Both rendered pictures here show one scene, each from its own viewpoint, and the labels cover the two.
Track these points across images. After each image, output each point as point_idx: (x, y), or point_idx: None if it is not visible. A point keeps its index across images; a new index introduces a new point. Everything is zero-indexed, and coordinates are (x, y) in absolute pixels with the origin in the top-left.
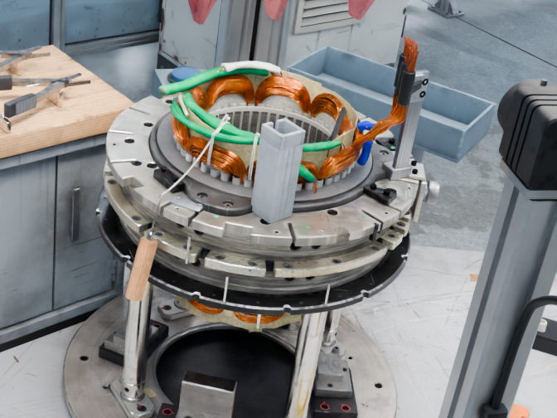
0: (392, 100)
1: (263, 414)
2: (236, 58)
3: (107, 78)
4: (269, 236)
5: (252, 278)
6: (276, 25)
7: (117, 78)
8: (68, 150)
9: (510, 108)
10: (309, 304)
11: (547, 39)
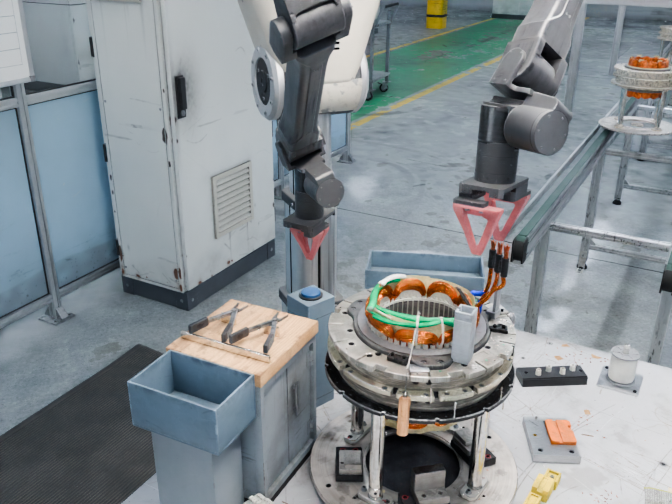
0: (420, 271)
1: None
2: (310, 272)
3: (91, 302)
4: (475, 372)
5: (461, 399)
6: (330, 246)
7: (98, 300)
8: (292, 361)
9: None
10: (494, 403)
11: (348, 197)
